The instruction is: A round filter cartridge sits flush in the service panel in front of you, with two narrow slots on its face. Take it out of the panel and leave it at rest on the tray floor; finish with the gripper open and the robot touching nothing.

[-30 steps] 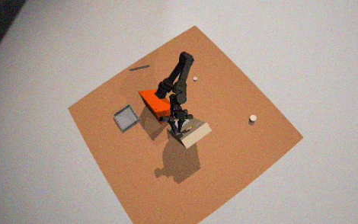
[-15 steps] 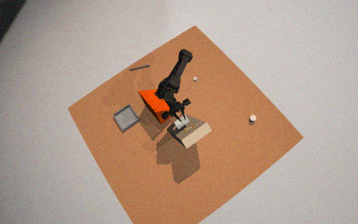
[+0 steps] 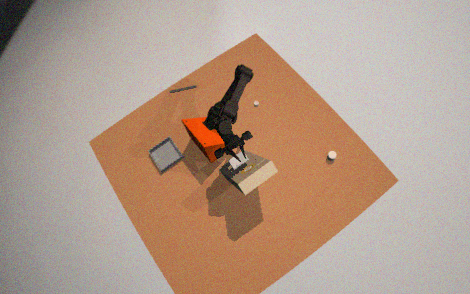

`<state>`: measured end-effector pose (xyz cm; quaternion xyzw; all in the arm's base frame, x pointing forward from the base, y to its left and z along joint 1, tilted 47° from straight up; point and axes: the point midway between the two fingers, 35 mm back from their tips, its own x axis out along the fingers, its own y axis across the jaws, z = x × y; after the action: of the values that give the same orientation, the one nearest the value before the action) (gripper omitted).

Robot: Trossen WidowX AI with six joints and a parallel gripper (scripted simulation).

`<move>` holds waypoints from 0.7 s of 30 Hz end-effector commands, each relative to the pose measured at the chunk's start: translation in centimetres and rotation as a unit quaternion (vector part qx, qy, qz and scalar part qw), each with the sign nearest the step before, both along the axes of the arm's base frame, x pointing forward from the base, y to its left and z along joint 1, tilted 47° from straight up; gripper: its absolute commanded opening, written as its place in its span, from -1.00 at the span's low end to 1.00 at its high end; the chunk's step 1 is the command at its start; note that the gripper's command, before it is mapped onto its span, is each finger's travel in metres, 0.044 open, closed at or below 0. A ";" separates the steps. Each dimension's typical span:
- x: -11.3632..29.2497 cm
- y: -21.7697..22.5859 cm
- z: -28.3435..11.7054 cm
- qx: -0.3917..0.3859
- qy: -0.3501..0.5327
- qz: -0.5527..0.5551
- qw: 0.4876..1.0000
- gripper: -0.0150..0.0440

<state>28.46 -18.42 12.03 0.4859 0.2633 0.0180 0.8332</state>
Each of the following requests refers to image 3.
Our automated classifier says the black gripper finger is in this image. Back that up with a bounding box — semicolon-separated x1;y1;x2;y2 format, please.
238;142;246;159
226;150;241;162

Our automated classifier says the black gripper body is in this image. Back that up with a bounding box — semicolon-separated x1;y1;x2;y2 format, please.
214;131;253;159

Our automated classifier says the dark grey cylinder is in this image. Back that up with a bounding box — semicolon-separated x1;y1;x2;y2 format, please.
327;151;336;162

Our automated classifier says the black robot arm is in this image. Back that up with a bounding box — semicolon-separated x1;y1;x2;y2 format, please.
202;65;254;151

